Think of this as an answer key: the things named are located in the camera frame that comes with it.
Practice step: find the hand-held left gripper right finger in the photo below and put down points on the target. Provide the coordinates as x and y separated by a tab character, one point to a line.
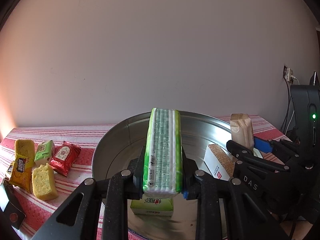
190	180

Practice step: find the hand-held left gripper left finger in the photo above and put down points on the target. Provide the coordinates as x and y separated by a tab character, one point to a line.
137	180

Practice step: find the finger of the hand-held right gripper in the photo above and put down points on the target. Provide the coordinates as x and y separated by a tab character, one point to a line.
240	151
262	143

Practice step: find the beige wafer packet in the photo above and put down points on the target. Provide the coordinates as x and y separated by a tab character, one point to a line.
241	132

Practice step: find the green tissue pack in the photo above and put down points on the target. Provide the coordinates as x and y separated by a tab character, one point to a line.
162	155

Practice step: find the round metal basin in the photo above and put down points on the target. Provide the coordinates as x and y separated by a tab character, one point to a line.
117	150

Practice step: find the red snack packet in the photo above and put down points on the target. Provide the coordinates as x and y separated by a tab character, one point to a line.
63	158

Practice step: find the yellow sponge cake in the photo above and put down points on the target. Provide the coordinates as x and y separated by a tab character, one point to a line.
43	182

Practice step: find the small green snack packet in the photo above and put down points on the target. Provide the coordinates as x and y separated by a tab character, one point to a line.
43	152

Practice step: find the yellow cracker packet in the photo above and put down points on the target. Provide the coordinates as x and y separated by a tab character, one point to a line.
21	165

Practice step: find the black box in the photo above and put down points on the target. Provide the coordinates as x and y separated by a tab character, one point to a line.
11	205

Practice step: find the brown striped woven ball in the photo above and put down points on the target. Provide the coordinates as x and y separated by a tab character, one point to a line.
6	182

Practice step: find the tan patterned white box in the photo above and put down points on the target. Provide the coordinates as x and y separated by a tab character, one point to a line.
215	160

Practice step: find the red striped tablecloth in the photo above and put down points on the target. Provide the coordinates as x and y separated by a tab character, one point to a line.
75	135

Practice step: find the wall outlet with plugs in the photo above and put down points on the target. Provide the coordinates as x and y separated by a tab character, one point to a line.
288	73

